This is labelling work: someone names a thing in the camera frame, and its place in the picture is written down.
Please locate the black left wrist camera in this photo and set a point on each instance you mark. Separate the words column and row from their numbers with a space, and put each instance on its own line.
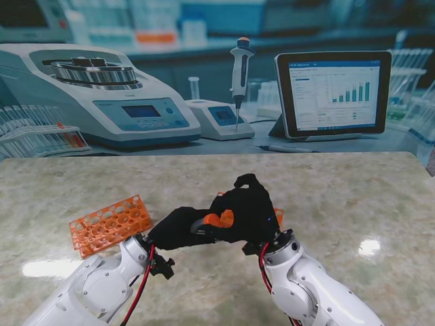
column 162, row 266

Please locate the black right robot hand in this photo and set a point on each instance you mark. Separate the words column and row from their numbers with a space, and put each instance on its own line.
column 251, row 217

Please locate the orange test tube rack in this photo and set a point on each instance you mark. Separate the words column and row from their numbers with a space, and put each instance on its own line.
column 105, row 224
column 227, row 219

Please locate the printed laboratory backdrop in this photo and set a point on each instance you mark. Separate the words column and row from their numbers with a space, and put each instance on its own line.
column 217, row 68

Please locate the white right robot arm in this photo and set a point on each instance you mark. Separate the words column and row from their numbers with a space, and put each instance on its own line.
column 312, row 288

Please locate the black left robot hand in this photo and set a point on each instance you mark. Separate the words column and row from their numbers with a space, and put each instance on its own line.
column 173, row 234

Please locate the clear plastic test tube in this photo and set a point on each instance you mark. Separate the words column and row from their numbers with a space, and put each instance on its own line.
column 197, row 225

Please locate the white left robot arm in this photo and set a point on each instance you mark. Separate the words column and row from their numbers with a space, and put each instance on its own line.
column 91, row 285

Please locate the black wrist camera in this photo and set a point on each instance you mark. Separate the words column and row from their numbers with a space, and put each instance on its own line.
column 252, row 248
column 162, row 266

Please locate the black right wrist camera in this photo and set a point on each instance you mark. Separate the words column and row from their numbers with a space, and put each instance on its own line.
column 252, row 248

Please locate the orange tube cap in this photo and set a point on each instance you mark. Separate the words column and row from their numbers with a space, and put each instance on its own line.
column 211, row 219

